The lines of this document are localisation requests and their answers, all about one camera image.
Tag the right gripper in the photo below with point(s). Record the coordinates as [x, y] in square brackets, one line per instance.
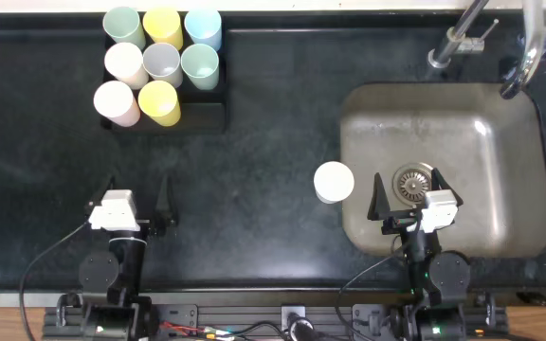
[398, 224]

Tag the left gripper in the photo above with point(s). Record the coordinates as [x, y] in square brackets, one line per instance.
[147, 226]

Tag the pink cup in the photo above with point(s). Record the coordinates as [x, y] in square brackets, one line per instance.
[114, 99]
[123, 61]

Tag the yellow cup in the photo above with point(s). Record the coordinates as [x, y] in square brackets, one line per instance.
[163, 26]
[158, 99]

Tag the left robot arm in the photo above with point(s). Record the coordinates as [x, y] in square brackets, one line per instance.
[121, 270]

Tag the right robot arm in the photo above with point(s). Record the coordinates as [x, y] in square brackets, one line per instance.
[448, 274]

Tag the white cup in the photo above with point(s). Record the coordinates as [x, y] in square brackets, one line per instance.
[333, 182]

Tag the steel sink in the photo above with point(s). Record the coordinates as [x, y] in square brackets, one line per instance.
[481, 156]

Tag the black tray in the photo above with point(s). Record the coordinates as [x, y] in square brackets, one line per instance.
[202, 113]

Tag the grey cup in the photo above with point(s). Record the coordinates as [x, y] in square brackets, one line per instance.
[161, 61]

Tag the green cup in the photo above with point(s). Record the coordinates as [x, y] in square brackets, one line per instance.
[122, 23]
[200, 66]

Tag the steel tap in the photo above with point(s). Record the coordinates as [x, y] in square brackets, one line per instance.
[443, 47]

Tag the blue cup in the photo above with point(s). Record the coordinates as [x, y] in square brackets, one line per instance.
[203, 26]

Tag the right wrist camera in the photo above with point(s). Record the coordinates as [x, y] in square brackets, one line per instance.
[439, 210]

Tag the mounting rail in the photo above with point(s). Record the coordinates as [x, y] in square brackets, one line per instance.
[244, 317]

